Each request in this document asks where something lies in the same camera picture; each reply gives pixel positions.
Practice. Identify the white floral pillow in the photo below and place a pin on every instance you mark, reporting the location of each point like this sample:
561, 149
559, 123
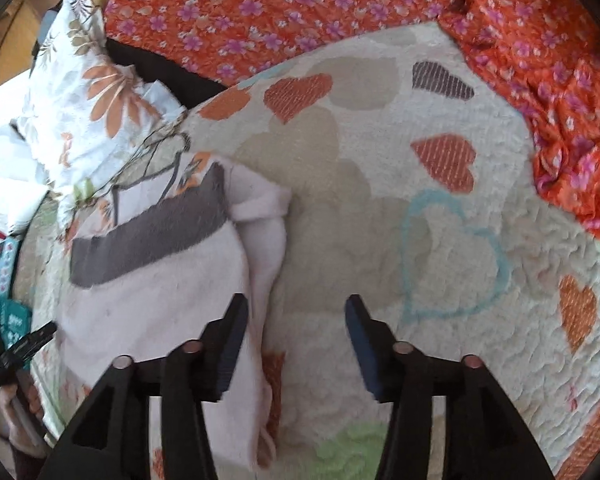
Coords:
95, 95

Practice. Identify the white sweater with grey trim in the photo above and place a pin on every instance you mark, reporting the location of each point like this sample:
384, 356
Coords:
155, 285

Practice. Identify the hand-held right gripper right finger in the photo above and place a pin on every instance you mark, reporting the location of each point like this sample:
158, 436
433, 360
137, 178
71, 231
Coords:
365, 355

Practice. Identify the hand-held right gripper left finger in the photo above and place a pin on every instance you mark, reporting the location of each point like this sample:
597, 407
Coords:
230, 355

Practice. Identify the green box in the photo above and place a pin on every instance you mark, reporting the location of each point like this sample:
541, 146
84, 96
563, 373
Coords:
15, 315

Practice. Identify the person's left hand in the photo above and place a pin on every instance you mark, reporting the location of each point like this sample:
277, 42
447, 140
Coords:
27, 405

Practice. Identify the white paper bag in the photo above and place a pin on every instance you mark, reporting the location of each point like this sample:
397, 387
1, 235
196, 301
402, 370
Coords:
10, 185

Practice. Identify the light blue strip box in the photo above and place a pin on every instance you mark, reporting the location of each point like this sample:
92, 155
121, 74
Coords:
5, 265

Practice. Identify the heart pattern quilted bedspread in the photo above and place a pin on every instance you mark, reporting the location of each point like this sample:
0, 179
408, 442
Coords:
380, 210

